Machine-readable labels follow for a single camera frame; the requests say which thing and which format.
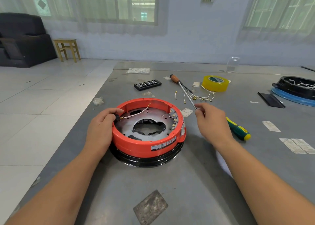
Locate person's left hand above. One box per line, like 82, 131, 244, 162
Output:
84, 107, 125, 157

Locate person's right hand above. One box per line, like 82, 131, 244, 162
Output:
194, 102, 235, 150

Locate red round appliance base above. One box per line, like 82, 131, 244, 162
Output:
109, 98, 187, 168

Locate person's right forearm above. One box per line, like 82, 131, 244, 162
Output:
217, 136, 315, 225

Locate person's left forearm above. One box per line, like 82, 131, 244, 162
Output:
7, 144, 106, 225

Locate black round appliance part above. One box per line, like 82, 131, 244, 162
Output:
273, 76, 315, 100

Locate yellow tape roll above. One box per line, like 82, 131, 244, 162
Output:
202, 75, 230, 93

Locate narrow white tape strip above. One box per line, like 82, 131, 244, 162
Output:
262, 120, 281, 132

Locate black flat plate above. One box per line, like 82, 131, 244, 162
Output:
258, 92, 286, 109

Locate black remote control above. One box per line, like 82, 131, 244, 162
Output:
134, 79, 162, 91

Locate white paper sheet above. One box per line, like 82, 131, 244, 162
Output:
125, 68, 151, 75

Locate wide white tape strips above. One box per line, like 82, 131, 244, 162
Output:
280, 138, 315, 154

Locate small wooden stool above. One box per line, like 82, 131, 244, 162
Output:
52, 38, 82, 63

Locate sheer white curtain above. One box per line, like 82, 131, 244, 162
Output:
239, 0, 315, 43
0, 0, 169, 36

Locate black armchair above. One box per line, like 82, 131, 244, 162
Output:
0, 13, 58, 68

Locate large barred window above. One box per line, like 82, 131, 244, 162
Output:
246, 0, 315, 30
31, 0, 158, 23

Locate orange handle screwdriver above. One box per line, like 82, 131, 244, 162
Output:
170, 74, 194, 93

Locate blue ring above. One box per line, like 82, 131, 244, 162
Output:
271, 87, 315, 107

